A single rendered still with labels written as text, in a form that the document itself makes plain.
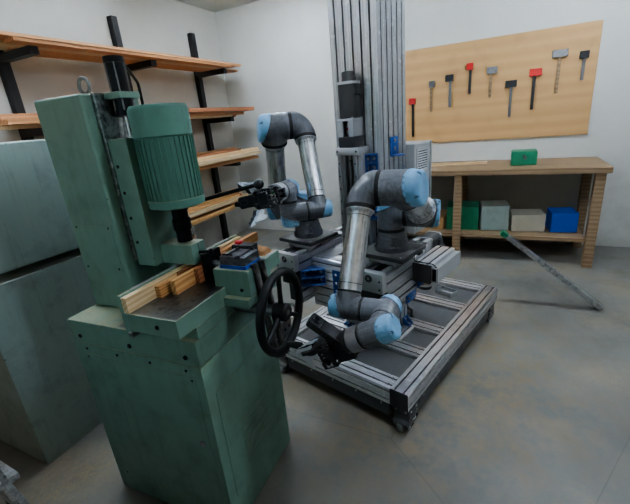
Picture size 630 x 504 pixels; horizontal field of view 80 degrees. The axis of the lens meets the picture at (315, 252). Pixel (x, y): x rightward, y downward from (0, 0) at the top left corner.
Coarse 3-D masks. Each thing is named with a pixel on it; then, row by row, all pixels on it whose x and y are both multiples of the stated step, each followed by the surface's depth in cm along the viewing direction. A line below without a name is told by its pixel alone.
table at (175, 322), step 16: (272, 256) 151; (192, 288) 124; (208, 288) 123; (224, 288) 123; (272, 288) 133; (160, 304) 115; (176, 304) 114; (192, 304) 113; (208, 304) 116; (224, 304) 123; (240, 304) 120; (128, 320) 111; (144, 320) 108; (160, 320) 106; (176, 320) 104; (192, 320) 110; (160, 336) 108; (176, 336) 105
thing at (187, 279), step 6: (192, 270) 126; (180, 276) 122; (186, 276) 124; (192, 276) 126; (174, 282) 119; (180, 282) 121; (186, 282) 124; (192, 282) 126; (174, 288) 120; (180, 288) 121; (186, 288) 124; (174, 294) 121
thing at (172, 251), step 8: (168, 240) 132; (176, 240) 131; (192, 240) 129; (200, 240) 128; (168, 248) 128; (176, 248) 127; (184, 248) 125; (192, 248) 125; (200, 248) 128; (168, 256) 129; (176, 256) 128; (184, 256) 127; (192, 256) 125; (192, 264) 126
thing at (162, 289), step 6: (252, 234) 165; (246, 240) 161; (252, 240) 165; (228, 246) 151; (174, 276) 125; (162, 282) 121; (168, 282) 121; (156, 288) 118; (162, 288) 119; (168, 288) 121; (156, 294) 119; (162, 294) 119
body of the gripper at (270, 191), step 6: (270, 186) 144; (276, 186) 143; (258, 192) 137; (264, 192) 134; (270, 192) 135; (276, 192) 138; (282, 192) 143; (252, 198) 137; (258, 198) 137; (264, 198) 136; (270, 198) 135; (276, 198) 137; (282, 198) 145; (258, 204) 137; (264, 204) 137; (270, 204) 135; (276, 204) 139
